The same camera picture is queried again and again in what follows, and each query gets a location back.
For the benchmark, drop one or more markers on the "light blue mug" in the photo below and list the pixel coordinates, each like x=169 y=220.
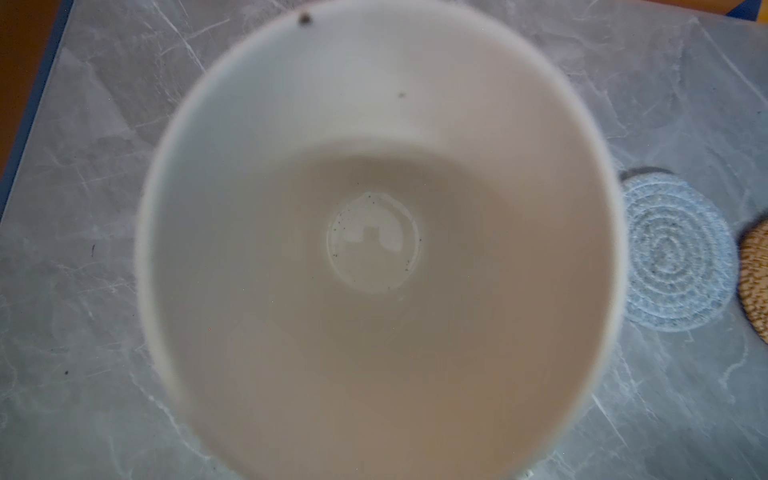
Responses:
x=381 y=240

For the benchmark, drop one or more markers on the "tan rattan round coaster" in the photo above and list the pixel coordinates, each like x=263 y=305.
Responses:
x=752 y=286

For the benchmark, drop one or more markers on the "grey woven round coaster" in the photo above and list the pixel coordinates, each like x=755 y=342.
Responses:
x=683 y=260

